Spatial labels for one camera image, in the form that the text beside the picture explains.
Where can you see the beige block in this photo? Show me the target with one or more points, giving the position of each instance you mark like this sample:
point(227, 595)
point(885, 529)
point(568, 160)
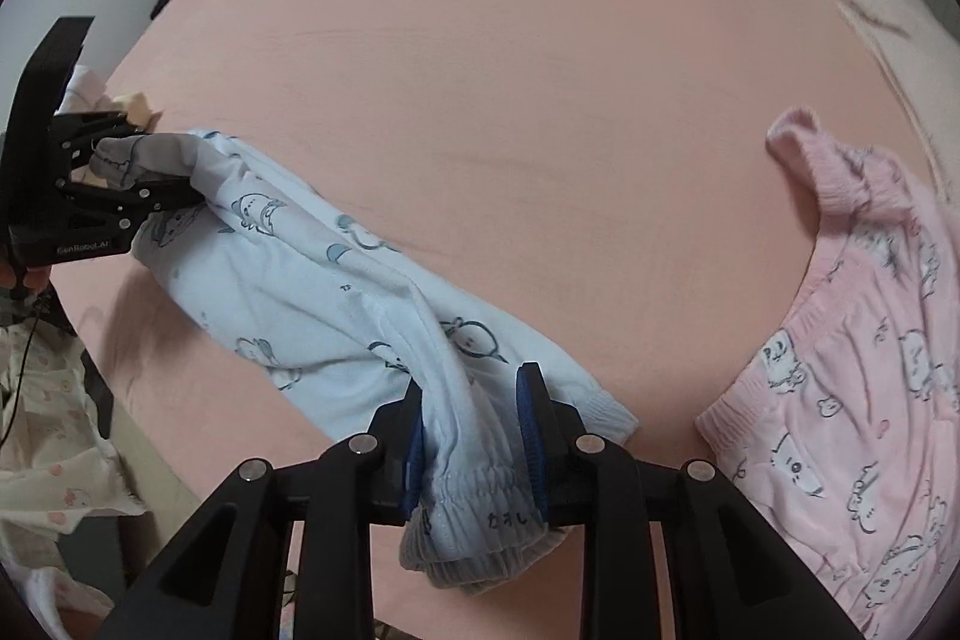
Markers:
point(135, 109)

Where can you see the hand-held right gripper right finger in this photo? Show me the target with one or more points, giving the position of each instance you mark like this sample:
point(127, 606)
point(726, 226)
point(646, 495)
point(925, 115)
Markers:
point(529, 437)

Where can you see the light blue printed pajama pants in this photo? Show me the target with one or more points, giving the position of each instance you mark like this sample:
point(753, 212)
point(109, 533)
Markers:
point(300, 280)

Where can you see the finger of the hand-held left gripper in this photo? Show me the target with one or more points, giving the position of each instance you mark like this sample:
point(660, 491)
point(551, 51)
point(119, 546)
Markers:
point(82, 130)
point(142, 197)

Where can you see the person's left hand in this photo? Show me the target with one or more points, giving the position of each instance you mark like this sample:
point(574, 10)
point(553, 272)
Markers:
point(22, 278)

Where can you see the person's white pink-printed pajamas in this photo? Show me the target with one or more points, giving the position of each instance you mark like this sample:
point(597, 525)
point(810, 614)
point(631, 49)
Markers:
point(52, 415)

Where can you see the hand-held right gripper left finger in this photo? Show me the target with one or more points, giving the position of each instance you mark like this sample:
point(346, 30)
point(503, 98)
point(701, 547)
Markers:
point(411, 467)

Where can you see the bed with pink sheet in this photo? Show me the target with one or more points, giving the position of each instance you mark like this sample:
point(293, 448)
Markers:
point(487, 85)

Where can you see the pink printed pajama pants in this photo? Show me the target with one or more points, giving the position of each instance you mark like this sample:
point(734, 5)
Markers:
point(847, 385)

